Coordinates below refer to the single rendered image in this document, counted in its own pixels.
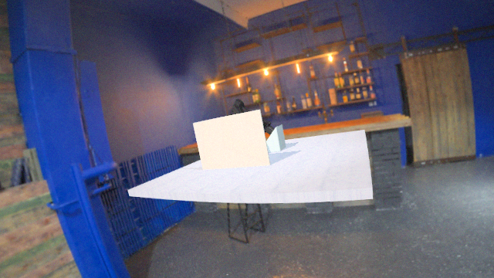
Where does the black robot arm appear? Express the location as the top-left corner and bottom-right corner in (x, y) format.
(232, 99), (275, 135)

